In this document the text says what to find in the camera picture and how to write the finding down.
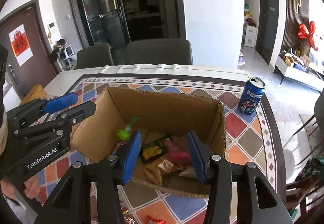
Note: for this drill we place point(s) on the beige fortune biscuits bag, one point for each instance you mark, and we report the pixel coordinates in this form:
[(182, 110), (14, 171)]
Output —
[(157, 170)]

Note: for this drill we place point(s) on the brown cardboard box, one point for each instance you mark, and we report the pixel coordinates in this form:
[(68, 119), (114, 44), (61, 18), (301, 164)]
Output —
[(159, 114)]

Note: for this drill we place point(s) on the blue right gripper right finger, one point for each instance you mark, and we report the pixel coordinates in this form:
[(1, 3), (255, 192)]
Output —
[(199, 154)]

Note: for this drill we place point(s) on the green lollipop candy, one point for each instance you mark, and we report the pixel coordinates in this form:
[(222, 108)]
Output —
[(124, 134)]

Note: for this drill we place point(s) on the red flower decoration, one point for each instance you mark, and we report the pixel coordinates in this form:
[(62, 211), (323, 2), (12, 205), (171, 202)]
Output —
[(305, 32)]

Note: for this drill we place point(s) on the small red candy packet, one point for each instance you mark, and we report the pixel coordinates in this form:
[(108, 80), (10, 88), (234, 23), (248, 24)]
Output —
[(151, 220)]

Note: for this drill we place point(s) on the white storage shelf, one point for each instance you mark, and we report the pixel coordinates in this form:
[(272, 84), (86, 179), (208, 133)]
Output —
[(249, 28)]

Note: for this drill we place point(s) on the left grey dining chair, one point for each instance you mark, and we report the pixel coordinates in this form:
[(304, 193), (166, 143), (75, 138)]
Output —
[(95, 56)]

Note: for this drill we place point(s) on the colourful diamond pattern tablecloth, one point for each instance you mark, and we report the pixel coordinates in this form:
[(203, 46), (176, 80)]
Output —
[(249, 137)]

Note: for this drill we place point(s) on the white stool with bag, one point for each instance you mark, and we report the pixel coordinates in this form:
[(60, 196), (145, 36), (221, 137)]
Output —
[(64, 55)]

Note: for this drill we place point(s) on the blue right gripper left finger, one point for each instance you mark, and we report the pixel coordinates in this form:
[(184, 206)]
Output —
[(129, 155)]

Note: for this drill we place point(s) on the grey dining chair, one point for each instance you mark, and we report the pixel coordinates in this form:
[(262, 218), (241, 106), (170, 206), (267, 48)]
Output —
[(95, 56), (159, 51)]

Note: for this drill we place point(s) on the blue pepsi can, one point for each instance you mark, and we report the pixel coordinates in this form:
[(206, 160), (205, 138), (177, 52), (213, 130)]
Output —
[(251, 96)]

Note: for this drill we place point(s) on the white tv cabinet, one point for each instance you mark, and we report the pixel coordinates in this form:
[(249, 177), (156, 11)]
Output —
[(310, 79)]

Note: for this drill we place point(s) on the right grey dining chair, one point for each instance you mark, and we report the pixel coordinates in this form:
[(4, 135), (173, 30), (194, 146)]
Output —
[(159, 51)]

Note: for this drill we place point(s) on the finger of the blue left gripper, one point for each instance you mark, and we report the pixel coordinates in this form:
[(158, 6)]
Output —
[(57, 104)]

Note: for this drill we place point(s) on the black yellow snack packet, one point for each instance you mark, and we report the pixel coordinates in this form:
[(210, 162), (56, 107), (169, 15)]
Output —
[(154, 150)]

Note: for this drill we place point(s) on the red fu door poster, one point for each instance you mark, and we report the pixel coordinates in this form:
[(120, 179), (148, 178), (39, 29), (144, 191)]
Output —
[(20, 45)]

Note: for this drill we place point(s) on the pink snack packet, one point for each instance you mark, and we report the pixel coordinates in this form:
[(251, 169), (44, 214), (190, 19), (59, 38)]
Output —
[(177, 154)]

